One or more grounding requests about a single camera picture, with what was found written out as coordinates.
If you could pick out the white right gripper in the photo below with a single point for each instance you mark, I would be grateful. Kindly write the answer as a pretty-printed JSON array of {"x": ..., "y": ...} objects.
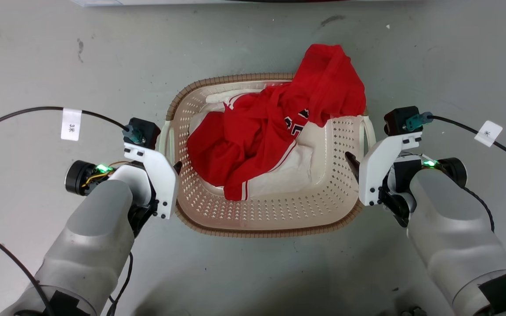
[{"x": 374, "y": 171}]

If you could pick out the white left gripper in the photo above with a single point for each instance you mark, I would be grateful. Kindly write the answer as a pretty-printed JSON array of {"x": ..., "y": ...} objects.
[{"x": 163, "y": 180}]

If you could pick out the beige perforated plastic laundry basket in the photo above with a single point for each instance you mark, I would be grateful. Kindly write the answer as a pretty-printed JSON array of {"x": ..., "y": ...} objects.
[{"x": 279, "y": 210}]

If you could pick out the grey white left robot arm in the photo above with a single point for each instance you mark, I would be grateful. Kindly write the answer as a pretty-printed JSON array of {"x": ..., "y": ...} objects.
[{"x": 90, "y": 237}]

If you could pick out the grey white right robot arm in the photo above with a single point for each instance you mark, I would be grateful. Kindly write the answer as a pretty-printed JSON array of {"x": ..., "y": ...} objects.
[{"x": 455, "y": 232}]

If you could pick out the white garment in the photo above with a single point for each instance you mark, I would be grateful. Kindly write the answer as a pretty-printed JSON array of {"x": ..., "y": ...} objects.
[{"x": 292, "y": 173}]

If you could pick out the red sports jersey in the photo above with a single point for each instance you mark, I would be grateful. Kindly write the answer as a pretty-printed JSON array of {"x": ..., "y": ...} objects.
[{"x": 253, "y": 131}]

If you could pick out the white flat board edge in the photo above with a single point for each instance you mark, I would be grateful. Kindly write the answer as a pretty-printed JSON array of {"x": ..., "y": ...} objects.
[{"x": 99, "y": 2}]

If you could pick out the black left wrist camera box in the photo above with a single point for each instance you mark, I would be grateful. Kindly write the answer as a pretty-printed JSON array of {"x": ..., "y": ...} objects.
[{"x": 144, "y": 129}]

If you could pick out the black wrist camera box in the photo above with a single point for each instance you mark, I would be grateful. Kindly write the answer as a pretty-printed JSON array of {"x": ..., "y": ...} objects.
[
  {"x": 400, "y": 119},
  {"x": 144, "y": 129}
]

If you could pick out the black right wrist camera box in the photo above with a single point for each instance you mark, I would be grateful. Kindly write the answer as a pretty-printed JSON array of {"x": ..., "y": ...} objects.
[{"x": 400, "y": 119}]

